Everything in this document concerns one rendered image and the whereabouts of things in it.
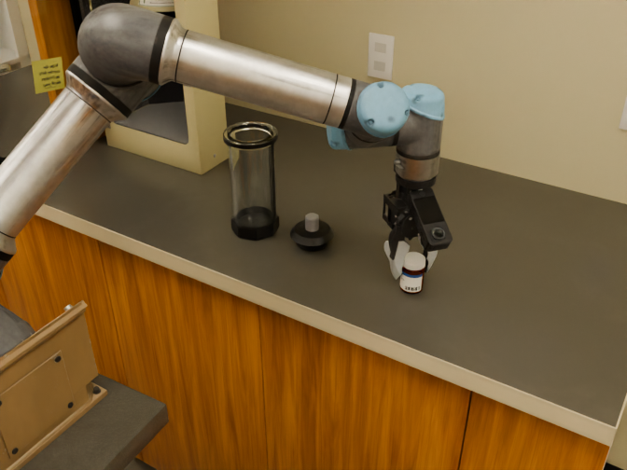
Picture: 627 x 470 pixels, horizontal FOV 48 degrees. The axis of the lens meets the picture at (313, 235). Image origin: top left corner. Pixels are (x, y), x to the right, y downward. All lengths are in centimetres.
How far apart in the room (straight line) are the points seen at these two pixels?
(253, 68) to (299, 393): 75
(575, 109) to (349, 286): 70
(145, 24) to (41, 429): 59
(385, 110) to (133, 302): 91
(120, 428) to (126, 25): 58
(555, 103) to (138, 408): 113
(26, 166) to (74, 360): 30
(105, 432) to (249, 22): 128
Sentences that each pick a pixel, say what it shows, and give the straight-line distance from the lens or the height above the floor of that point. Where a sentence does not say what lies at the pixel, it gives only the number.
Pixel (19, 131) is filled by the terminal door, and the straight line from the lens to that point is 179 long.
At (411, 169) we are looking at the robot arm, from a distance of 120.
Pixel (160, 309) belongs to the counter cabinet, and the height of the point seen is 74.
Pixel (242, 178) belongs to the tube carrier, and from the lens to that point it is 141.
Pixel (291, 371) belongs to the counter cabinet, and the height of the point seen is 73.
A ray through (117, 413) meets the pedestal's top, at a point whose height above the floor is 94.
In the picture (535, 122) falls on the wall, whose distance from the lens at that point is 176.
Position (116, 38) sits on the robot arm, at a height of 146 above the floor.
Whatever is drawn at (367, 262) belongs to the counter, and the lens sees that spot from 141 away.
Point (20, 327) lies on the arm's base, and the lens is 103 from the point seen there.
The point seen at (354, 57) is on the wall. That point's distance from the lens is 189.
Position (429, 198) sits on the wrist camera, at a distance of 123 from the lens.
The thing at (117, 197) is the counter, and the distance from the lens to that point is 169.
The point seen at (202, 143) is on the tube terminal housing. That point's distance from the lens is 172.
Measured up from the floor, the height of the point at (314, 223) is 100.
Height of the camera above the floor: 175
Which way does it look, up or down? 33 degrees down
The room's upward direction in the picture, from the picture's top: straight up
